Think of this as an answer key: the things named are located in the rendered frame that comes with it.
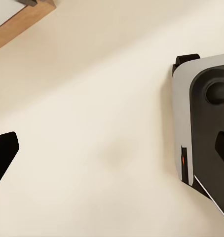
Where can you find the fridge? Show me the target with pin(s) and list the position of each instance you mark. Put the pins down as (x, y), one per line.
(9, 8)

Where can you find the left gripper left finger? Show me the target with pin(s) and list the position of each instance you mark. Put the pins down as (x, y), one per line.
(9, 147)

